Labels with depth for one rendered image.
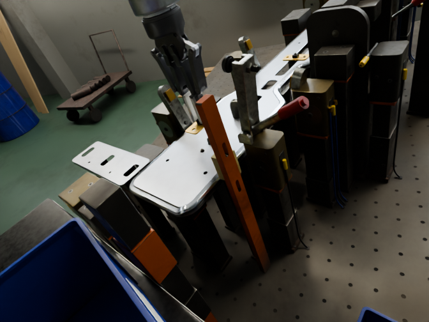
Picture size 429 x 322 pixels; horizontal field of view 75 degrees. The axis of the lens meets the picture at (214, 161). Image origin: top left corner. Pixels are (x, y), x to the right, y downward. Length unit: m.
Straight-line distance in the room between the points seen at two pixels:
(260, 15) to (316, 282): 3.09
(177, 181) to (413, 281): 0.55
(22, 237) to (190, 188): 0.37
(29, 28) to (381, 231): 5.26
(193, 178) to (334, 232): 0.42
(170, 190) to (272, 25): 3.05
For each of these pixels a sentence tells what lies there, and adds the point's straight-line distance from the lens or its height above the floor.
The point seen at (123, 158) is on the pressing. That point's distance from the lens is 0.81.
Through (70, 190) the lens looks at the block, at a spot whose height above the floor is 1.06.
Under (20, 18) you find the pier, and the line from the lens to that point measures 5.45.
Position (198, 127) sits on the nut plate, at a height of 1.06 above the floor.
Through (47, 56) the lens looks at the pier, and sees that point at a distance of 5.50.
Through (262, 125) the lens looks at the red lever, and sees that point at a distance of 0.53.
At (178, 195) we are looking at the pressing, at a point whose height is 1.00.
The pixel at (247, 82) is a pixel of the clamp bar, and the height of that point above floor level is 1.18.
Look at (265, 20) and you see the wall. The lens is 3.52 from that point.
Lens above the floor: 1.38
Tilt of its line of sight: 37 degrees down
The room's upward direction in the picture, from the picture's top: 22 degrees counter-clockwise
